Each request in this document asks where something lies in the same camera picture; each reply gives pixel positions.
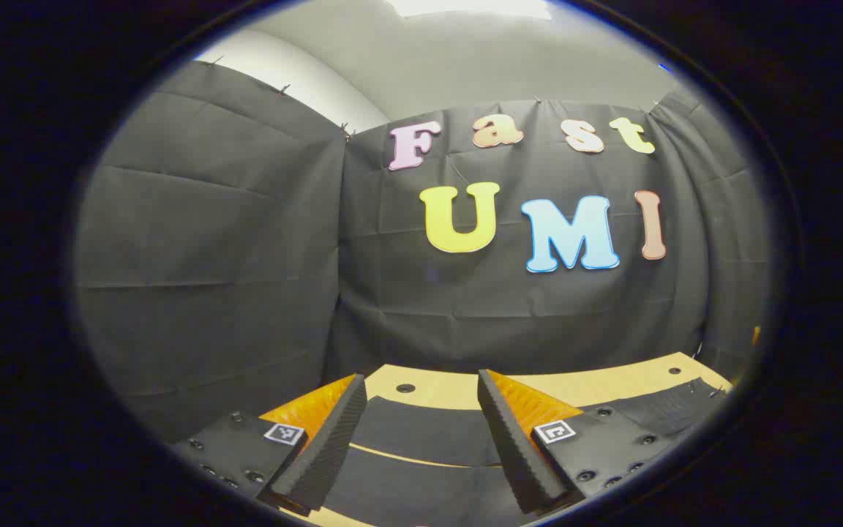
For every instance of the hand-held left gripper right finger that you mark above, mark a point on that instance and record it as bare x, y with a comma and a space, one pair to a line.
516, 454

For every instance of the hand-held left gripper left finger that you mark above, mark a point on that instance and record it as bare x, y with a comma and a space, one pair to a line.
319, 454

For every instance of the dark grey jeans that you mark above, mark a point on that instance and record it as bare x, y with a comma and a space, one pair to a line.
421, 439

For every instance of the black backdrop cloth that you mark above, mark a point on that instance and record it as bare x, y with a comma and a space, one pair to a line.
246, 256

